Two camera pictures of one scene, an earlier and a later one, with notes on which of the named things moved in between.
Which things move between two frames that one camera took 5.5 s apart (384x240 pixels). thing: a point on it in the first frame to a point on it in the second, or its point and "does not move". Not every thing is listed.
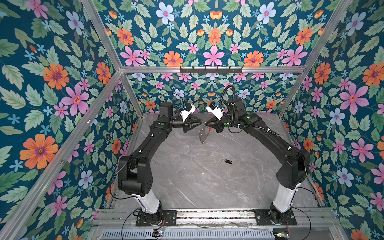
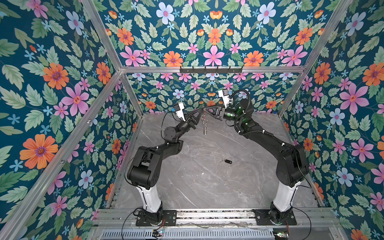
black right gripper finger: [208, 123] to [212, 110]
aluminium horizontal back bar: [213, 69] does not move
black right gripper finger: [218, 129] to [216, 116]
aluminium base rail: [196, 218] does not move
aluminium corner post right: [341, 11] does not move
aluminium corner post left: [106, 40] does not move
